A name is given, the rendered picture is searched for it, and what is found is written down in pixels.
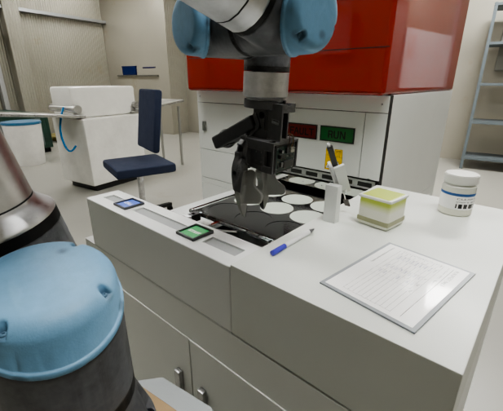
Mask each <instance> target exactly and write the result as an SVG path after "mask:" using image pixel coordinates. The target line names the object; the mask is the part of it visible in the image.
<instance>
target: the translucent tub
mask: <svg viewBox="0 0 503 411"><path fill-rule="evenodd" d="M359 196H360V209H359V213H358V214H357V219H358V221H359V222H360V223H364V224H367V225H369V226H372V227H374V228H378V229H381V230H383V231H388V230H390V229H392V228H393V227H395V226H397V225H399V224H401V223H402V222H403V220H404V217H405V215H404V210H405V205H406V200H407V198H408V197H409V195H408V194H404V193H401V192H395V191H391V190H388V189H384V188H379V187H377V188H373V189H370V190H368V191H366V192H362V193H360V194H359Z"/></svg>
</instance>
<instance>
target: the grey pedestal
mask: <svg viewBox="0 0 503 411"><path fill-rule="evenodd" d="M138 382H139V383H140V384H141V386H142V387H143V388H145V389H146V390H148V391H150V392H151V393H152V394H153V395H155V396H156V397H158V398H159V399H161V400H163V401H164V402H166V403H167V404H168V405H169V406H171V407H172V408H174V409H176V410H177V411H213V410H212V408H211V407H209V406H208V405H207V404H205V403H203V402H202V401H200V400H198V399H197V398H196V397H194V396H192V395H190V394H189V393H187V392H186V391H184V390H183V389H181V388H179V387H177V386H176V385H174V384H173V383H172V382H169V381H168V380H166V379H165V378H152V379H145V380H139V381H138Z"/></svg>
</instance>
